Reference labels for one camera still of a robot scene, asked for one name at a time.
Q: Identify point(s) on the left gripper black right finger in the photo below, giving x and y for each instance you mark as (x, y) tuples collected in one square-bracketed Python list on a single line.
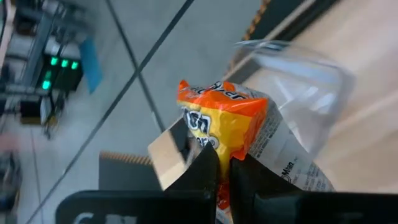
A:
[(248, 177)]

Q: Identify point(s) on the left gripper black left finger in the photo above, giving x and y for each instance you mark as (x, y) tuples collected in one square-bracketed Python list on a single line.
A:
[(199, 174)]

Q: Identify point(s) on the orange Maruchan chicken packet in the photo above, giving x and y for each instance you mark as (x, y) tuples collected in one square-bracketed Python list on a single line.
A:
[(224, 121)]

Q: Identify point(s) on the brown cardboard box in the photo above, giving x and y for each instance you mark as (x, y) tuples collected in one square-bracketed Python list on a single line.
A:
[(166, 158)]

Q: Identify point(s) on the clear plastic bin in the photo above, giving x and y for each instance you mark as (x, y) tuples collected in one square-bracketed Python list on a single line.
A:
[(311, 81)]

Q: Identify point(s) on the blue plastic panel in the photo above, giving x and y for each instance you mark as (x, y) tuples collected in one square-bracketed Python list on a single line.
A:
[(90, 65)]

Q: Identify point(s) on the black device with green lights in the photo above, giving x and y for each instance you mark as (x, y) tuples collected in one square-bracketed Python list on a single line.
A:
[(62, 74)]

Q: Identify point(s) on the metal equipment rack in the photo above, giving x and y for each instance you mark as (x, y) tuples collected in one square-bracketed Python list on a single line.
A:
[(34, 46)]

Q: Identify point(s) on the black table frame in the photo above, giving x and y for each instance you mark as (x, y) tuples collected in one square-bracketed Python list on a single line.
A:
[(314, 18)]

